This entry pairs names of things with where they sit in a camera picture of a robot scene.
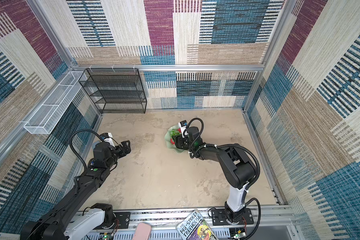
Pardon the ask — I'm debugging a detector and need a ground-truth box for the green fake grape bunch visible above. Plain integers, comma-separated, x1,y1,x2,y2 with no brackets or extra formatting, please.
169,128,182,138

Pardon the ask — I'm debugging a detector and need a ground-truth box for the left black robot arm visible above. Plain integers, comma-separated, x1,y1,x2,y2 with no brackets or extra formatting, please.
20,131,131,240

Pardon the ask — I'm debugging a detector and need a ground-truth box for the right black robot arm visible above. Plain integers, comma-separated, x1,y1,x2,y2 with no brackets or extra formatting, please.
165,120,261,240

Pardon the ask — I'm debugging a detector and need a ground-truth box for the mint green wavy bowl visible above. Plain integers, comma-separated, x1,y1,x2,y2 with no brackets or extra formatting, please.
164,125,187,154

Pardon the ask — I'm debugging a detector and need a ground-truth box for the blue grey oblong case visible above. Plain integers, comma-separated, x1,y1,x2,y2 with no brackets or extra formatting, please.
92,141,100,151

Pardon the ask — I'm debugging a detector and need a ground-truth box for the pink phone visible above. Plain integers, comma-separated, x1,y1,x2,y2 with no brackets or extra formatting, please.
132,223,152,240

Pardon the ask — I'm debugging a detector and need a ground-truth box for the treehouse book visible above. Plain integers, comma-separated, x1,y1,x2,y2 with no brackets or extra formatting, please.
176,210,218,240

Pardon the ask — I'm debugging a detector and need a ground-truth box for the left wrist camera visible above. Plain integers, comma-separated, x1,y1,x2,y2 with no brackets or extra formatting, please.
102,133,115,147

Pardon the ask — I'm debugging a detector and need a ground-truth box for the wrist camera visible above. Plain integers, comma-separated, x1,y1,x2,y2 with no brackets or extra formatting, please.
102,133,115,147
179,120,188,138

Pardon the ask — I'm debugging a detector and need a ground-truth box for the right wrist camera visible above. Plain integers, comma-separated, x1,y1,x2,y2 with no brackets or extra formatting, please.
179,120,188,138

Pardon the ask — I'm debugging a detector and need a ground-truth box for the black wire shelf rack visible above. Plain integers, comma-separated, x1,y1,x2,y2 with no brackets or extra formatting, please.
79,68,147,114

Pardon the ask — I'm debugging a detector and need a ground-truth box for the white mesh wall basket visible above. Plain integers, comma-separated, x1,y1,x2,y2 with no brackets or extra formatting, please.
24,71,83,135

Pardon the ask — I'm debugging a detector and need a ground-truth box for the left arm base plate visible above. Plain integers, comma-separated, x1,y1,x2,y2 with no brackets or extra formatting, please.
94,212,131,230

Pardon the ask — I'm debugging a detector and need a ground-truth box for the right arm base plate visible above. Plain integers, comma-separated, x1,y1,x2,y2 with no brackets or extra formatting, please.
208,208,254,226

